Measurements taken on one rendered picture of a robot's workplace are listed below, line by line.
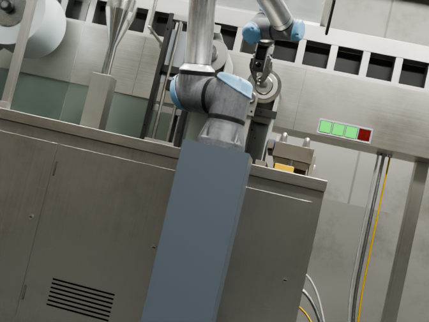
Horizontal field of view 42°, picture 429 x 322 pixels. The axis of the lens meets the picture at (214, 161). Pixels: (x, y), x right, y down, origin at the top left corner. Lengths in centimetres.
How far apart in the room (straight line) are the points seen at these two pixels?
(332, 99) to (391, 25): 147
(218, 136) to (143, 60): 124
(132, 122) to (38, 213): 77
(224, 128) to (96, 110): 100
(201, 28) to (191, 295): 80
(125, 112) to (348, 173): 169
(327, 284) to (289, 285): 179
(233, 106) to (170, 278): 54
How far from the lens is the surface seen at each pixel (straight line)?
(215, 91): 171
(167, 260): 164
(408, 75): 287
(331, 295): 387
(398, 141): 272
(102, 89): 256
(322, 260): 384
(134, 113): 278
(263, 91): 236
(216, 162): 162
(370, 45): 280
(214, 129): 167
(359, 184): 386
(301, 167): 235
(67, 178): 221
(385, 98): 274
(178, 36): 235
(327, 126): 268
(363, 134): 269
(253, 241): 206
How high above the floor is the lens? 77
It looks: 3 degrees up
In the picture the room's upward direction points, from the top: 13 degrees clockwise
